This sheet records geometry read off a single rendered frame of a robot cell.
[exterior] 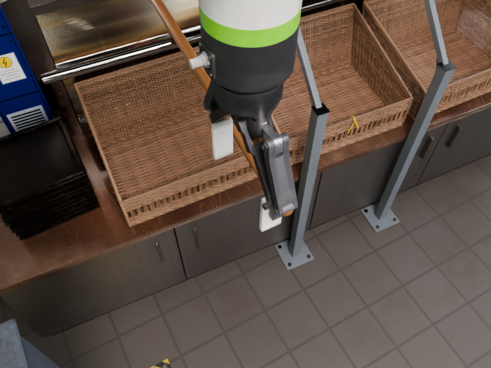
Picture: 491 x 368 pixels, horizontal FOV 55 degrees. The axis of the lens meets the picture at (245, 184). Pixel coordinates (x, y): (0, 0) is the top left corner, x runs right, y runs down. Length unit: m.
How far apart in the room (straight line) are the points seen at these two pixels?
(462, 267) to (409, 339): 0.46
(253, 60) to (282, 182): 0.15
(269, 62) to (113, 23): 1.31
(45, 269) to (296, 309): 1.05
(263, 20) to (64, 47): 1.35
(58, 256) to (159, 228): 0.34
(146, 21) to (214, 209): 0.69
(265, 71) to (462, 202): 2.22
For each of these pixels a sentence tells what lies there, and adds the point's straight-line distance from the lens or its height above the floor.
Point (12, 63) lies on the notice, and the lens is 1.70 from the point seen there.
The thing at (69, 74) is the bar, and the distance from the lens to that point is 1.31.
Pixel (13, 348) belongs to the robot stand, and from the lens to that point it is 0.89.
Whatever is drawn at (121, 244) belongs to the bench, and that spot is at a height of 0.57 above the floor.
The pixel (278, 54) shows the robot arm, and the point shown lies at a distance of 0.43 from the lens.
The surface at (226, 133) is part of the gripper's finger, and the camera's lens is 0.65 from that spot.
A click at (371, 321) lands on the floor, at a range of 2.16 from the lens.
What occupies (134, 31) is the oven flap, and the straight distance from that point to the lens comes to 1.73.
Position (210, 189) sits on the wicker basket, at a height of 0.62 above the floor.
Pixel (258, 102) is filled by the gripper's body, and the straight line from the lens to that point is 0.47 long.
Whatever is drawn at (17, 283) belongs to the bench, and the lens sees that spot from 1.69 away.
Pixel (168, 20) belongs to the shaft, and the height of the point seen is 1.21.
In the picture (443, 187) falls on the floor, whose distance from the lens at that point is 2.62.
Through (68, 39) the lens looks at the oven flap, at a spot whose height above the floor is 1.00.
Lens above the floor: 1.98
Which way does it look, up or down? 55 degrees down
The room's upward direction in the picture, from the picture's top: straight up
